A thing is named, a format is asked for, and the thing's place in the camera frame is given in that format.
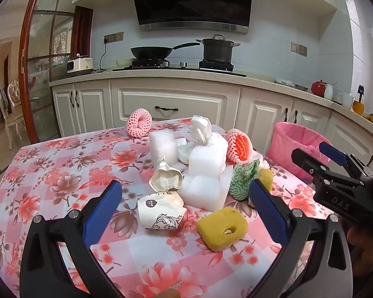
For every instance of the small yellow sponge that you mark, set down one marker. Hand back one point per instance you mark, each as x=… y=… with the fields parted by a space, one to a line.
x=266 y=178

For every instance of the red teapot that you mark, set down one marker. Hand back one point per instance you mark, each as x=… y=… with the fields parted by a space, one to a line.
x=318 y=88

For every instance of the yellow sponge with hole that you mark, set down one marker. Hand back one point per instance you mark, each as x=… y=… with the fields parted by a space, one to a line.
x=214 y=232

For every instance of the gold wall outlet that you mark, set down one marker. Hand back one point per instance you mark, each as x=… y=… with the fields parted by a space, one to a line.
x=116 y=36

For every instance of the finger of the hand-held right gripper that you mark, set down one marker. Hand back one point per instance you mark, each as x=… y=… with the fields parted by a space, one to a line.
x=307 y=161
x=332 y=154

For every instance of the printed white paper cup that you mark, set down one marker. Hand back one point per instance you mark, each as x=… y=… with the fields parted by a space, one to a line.
x=155 y=214

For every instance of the white jar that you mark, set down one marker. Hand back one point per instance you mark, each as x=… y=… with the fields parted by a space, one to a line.
x=328 y=93

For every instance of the black wok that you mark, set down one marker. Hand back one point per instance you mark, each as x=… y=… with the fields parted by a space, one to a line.
x=149 y=52

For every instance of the metal dish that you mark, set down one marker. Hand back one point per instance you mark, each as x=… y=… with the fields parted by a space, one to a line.
x=301 y=87

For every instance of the oil bottle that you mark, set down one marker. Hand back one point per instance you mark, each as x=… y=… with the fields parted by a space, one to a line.
x=358 y=107

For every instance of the white plastic bag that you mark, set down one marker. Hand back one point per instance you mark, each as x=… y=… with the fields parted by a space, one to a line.
x=202 y=128

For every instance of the pink-lined waste bin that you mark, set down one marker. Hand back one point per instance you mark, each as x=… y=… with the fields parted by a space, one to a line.
x=286 y=152

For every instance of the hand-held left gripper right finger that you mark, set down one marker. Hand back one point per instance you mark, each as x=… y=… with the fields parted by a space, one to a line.
x=267 y=211

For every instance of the person's right hand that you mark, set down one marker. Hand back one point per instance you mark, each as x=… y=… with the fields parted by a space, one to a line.
x=362 y=240

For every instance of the wooden glass door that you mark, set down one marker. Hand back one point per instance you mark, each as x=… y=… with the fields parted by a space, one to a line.
x=24 y=52

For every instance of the white ornate chair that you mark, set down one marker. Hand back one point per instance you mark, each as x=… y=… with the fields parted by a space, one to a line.
x=14 y=94

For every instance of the black range hood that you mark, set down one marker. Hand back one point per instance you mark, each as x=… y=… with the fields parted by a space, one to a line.
x=192 y=0

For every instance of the black stockpot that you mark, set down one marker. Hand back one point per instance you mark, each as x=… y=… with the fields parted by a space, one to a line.
x=217 y=51

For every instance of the white drawer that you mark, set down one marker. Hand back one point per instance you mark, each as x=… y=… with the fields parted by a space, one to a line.
x=174 y=94

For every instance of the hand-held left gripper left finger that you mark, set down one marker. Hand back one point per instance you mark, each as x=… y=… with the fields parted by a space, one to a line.
x=104 y=211

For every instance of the white tray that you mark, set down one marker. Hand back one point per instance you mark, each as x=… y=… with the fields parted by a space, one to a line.
x=284 y=81

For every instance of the black gas stove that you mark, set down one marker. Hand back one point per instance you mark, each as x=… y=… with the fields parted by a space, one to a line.
x=186 y=68

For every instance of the pink orange foam fruit net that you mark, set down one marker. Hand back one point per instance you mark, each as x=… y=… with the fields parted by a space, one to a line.
x=236 y=152

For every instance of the yellow cloth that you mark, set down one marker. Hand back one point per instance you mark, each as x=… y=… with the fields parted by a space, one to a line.
x=371 y=118

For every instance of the beige wall outlet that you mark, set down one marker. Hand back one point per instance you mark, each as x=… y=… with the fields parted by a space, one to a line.
x=298 y=49

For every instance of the pink floral tablecloth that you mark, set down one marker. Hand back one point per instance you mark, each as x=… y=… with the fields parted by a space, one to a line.
x=65 y=167

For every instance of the green white fruit net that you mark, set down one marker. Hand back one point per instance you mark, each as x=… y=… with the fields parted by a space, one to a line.
x=242 y=183

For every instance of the speckled kitchen countertop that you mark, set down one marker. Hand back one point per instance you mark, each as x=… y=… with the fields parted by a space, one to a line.
x=261 y=79

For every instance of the white cabinet door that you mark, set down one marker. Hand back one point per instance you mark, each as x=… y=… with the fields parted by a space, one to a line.
x=348 y=133
x=63 y=111
x=258 y=115
x=310 y=116
x=93 y=105

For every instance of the white rice cooker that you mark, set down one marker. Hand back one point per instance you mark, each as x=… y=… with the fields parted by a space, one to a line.
x=79 y=65

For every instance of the stepped white foam block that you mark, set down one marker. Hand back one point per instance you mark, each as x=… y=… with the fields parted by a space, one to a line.
x=205 y=173

